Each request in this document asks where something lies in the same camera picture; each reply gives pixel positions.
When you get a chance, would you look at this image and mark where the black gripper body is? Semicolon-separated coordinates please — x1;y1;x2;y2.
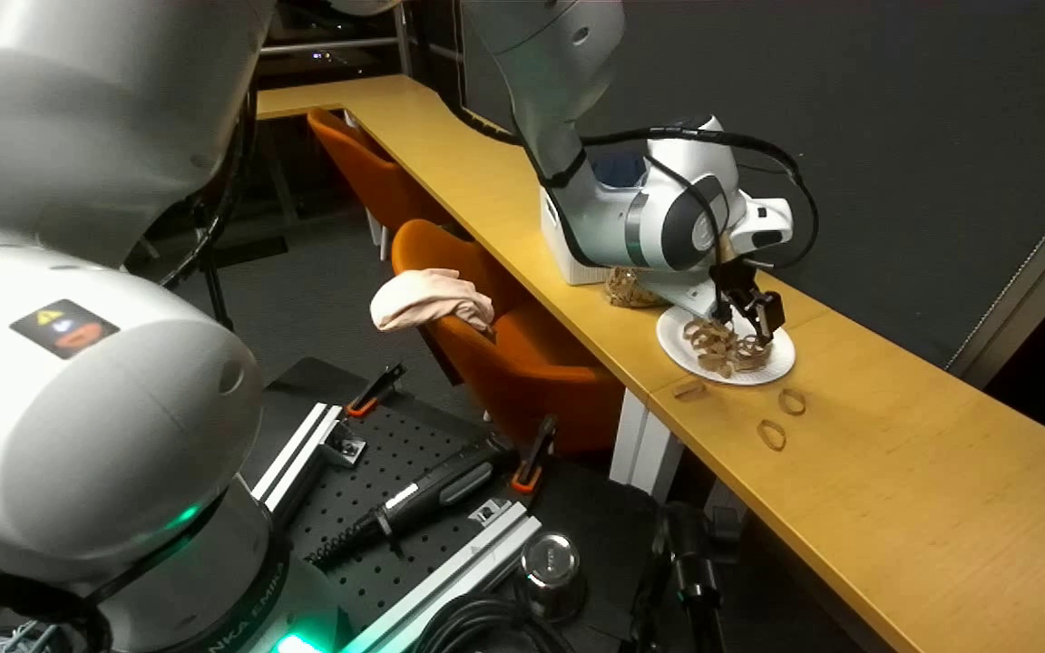
711;257;765;315

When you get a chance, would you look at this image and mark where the rubber bands pile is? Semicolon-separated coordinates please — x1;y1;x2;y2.
683;320;769;378

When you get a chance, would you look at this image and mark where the rubber band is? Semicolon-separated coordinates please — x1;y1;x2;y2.
779;387;808;419
759;420;786;454
672;381;711;404

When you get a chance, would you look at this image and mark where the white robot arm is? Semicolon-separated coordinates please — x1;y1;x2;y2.
0;0;346;653

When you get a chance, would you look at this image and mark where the white round plate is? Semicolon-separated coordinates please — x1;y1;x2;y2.
658;308;793;387

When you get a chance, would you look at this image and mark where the white plastic storage bin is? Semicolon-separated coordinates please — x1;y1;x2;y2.
537;193;625;289

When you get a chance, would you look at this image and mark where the white table leg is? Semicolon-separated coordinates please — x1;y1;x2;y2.
611;393;683;500

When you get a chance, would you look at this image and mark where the near orange chair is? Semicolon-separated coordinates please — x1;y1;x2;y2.
389;219;619;456

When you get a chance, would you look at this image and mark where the orange chair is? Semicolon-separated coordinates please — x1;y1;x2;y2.
306;108;427;230
389;219;619;456

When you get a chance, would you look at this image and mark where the pink cloth on chair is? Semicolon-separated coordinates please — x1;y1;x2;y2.
371;268;492;332

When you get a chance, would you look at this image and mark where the round metal tin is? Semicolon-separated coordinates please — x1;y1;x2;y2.
519;533;579;595

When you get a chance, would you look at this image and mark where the black handheld tool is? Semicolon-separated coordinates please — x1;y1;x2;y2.
308;449;507;569

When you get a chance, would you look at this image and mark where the far orange chair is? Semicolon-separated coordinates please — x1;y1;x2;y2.
306;108;427;230

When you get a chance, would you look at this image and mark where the black perforated breadboard base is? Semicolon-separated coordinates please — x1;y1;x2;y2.
248;361;539;653

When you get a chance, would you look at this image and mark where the orange handled clamp right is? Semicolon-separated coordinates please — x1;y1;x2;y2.
510;419;556;496

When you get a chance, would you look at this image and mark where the orange handled clamp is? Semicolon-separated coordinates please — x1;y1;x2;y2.
346;362;406;420
510;419;556;496

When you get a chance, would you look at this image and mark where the silver aluminium rail right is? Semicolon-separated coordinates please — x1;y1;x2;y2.
342;500;539;653

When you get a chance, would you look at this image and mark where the silver aluminium rail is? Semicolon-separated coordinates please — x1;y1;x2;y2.
249;404;342;511
342;500;539;653

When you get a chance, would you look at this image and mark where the orange handled clamp left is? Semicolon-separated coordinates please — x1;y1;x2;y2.
346;362;406;420

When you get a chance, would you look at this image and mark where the silver aluminium rail left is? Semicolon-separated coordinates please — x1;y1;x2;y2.
249;404;342;511

